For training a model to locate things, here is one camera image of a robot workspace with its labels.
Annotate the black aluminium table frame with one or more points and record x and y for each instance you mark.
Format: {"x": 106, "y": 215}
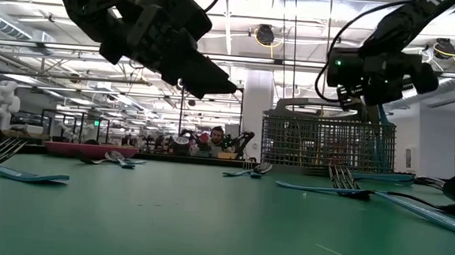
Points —
{"x": 194, "y": 160}

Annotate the yellow box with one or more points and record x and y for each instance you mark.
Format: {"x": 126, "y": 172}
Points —
{"x": 227, "y": 156}

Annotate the long ceiling light bar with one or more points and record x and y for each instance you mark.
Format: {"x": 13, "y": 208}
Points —
{"x": 302, "y": 63}

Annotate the pink round plate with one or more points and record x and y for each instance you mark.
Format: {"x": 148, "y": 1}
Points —
{"x": 91, "y": 151}

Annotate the white building column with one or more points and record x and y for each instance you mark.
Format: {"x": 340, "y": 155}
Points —
{"x": 257, "y": 117}

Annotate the person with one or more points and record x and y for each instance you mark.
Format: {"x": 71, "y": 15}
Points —
{"x": 217, "y": 136}

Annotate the black gantry frame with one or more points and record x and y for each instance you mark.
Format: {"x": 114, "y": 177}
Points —
{"x": 181, "y": 109}

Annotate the teal spoons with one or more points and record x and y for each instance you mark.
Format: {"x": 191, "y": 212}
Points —
{"x": 91, "y": 160}

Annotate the black background robot arm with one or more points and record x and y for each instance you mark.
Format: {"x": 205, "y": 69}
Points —
{"x": 185, "y": 134}
{"x": 246, "y": 138}

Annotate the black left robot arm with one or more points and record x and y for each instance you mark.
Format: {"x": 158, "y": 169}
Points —
{"x": 84, "y": 4}

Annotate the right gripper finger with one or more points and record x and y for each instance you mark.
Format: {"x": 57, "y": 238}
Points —
{"x": 375, "y": 98}
{"x": 392, "y": 97}

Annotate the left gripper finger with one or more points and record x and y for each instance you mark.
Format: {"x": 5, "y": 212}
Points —
{"x": 199, "y": 74}

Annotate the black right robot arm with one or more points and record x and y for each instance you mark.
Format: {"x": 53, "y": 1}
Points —
{"x": 408, "y": 24}

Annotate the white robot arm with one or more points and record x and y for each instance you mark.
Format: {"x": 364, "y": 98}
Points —
{"x": 3, "y": 102}

